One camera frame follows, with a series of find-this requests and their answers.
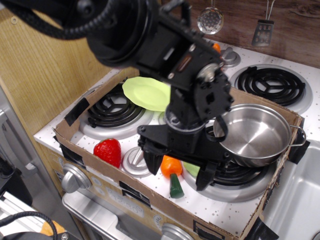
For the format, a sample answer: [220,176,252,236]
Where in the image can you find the hanging silver slotted spoon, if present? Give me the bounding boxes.
[197,0,225,35]

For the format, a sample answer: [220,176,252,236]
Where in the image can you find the stainless steel pot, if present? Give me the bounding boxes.
[212,103,306,168]

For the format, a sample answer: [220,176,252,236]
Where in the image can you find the back right black burner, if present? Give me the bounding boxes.
[229,64,313,114]

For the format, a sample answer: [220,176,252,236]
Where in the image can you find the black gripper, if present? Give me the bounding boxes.
[137,124,232,191]

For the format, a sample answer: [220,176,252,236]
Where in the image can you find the light green plastic plate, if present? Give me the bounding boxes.
[122,76,171,112]

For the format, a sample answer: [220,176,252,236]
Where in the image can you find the silver stove knob back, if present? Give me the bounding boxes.
[221,47,241,68]

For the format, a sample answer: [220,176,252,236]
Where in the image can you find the orange toy carrot green stem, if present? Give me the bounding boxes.
[159,154,185,199]

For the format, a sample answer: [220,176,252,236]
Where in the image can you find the black burner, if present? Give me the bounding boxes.
[196,162,277,203]
[229,64,313,114]
[79,83,154,140]

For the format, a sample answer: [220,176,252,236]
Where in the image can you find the hanging silver spatula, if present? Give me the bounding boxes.
[251,0,275,47]

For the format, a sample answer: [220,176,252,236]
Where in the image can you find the front right black burner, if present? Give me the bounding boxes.
[196,162,277,203]

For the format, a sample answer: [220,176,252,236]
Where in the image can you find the silver oven door handle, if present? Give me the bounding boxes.
[62,191,161,240]

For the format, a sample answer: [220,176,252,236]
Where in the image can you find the grey sink basin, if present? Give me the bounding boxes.
[263,140,320,240]

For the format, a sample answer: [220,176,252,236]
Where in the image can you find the front left black burner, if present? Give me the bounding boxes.
[79,83,154,140]

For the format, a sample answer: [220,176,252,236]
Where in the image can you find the silver oven knob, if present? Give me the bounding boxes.
[61,163,92,194]
[161,223,194,240]

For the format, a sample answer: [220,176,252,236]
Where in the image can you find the silver oven knob right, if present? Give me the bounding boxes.
[161,223,194,240]

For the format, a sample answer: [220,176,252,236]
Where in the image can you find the black cable bottom left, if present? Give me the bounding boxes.
[0,211,58,240]

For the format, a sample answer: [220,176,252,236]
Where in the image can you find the light green toy broccoli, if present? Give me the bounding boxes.
[183,161,200,177]

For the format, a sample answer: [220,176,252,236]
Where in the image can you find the brown cardboard fence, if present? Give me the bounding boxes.
[54,68,293,240]

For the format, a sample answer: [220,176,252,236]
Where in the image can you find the silver oven knob left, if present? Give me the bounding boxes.
[61,163,92,194]

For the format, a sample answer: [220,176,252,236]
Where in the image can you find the red toy strawberry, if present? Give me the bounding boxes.
[93,138,122,168]

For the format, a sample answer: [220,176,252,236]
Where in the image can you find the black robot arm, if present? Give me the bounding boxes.
[2,0,234,191]

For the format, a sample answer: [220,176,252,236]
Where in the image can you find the orange plastic cone toy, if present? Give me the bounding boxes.
[212,43,221,54]

